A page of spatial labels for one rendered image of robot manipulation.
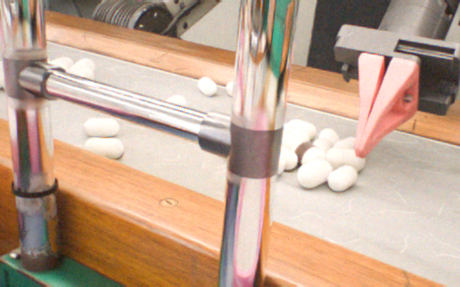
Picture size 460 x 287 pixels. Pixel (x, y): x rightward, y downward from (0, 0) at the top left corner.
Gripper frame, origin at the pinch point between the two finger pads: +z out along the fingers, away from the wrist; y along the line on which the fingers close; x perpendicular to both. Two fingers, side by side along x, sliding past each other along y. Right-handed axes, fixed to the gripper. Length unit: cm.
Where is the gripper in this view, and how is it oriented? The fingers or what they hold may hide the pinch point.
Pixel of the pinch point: (362, 145)
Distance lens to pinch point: 41.1
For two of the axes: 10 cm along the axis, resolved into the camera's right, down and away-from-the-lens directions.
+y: 8.6, 2.7, -4.3
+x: 2.5, 5.0, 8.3
